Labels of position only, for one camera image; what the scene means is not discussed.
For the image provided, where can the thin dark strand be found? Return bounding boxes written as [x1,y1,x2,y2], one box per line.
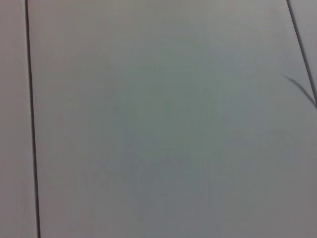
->
[282,75,317,109]

